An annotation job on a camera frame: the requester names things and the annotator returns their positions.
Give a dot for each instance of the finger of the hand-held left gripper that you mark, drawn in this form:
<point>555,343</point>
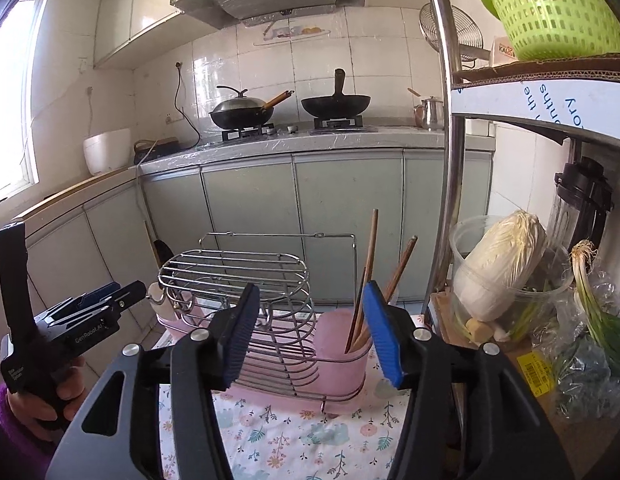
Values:
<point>97,294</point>
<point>129,296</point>

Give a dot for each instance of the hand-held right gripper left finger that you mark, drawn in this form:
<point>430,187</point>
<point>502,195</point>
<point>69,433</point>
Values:
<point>239,330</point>

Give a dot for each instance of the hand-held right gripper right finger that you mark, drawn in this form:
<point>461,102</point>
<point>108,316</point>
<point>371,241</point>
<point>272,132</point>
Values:
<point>385,335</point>

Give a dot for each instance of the brown wooden chopstick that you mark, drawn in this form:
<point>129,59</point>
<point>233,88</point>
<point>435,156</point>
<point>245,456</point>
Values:
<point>360,300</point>
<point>371,250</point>
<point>405,260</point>

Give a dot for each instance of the black plastic spoon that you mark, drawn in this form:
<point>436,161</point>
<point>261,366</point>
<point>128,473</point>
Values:
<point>163,254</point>

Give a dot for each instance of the pink plastic utensil cup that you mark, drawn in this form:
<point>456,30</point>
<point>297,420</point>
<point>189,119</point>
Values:
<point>335,360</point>
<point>182,312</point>

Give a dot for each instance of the dark brown chopstick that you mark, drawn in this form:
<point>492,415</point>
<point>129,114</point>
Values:
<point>148,237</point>

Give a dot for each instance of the person's left forearm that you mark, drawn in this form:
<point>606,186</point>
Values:
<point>14,450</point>

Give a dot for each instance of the person's left hand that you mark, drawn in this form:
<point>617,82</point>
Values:
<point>72,385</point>

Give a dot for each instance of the pink plastic drip tray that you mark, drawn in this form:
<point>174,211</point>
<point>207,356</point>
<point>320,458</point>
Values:
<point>270,392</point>

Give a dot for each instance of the ginger piece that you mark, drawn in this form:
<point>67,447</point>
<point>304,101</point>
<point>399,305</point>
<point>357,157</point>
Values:
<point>477,330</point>

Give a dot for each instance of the floral printed cloth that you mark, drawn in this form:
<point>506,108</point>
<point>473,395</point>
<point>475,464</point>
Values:
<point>300,440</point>

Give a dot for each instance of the grey kitchen cabinet unit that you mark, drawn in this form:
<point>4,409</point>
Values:
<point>250,200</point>

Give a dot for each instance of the napa cabbage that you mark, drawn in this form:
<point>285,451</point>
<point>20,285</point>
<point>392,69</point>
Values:
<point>505,260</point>

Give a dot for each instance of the white bucket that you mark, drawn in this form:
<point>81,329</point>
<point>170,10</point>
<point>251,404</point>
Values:
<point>107,152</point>

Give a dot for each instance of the dark brown box appliance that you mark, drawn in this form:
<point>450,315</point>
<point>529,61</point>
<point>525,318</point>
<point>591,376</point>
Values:
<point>162,152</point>

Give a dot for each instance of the bagged vegetables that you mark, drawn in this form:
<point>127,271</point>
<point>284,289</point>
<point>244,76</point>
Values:
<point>550,300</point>

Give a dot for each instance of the window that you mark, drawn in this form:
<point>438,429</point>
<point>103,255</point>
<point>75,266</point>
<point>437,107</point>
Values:
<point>14,110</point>

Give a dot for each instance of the gas stove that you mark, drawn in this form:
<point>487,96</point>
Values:
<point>290,129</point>

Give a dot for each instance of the green onions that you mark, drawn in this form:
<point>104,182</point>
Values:
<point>587,285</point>

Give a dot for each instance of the clear plastic bag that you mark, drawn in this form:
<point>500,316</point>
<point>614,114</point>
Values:
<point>590,380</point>

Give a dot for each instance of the dark wok lid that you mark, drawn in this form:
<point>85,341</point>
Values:
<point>237,104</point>

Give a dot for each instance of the small copper pot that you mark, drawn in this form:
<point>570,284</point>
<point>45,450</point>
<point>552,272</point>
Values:
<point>419,115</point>

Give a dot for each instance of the steel kettle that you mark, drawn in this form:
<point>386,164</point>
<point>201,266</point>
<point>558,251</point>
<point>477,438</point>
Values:
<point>432,115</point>

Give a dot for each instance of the steel storage shelf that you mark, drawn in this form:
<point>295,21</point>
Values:
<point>454,110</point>

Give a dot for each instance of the black blender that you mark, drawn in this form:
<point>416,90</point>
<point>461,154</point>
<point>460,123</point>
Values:
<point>585,190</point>

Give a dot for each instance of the green plastic basket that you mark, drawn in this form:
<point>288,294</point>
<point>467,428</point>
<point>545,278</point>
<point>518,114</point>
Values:
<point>555,10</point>

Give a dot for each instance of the white wall cabinet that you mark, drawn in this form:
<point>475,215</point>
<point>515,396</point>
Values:
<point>139,5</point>

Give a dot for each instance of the wall decal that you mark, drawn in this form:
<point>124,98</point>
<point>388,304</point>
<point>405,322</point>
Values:
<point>290,34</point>

